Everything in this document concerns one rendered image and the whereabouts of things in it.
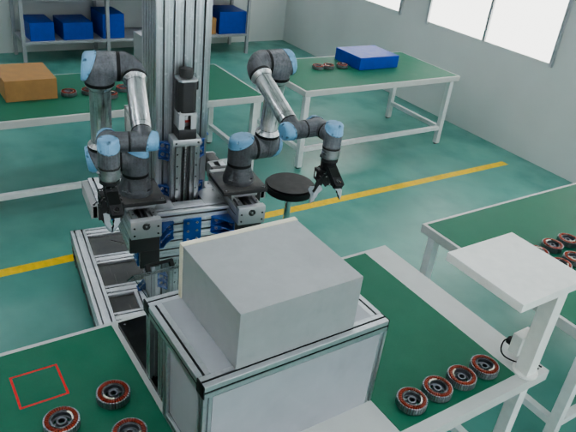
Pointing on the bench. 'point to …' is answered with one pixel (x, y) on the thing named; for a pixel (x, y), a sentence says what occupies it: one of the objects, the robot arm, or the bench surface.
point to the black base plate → (138, 341)
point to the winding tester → (267, 289)
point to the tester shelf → (213, 363)
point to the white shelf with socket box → (520, 291)
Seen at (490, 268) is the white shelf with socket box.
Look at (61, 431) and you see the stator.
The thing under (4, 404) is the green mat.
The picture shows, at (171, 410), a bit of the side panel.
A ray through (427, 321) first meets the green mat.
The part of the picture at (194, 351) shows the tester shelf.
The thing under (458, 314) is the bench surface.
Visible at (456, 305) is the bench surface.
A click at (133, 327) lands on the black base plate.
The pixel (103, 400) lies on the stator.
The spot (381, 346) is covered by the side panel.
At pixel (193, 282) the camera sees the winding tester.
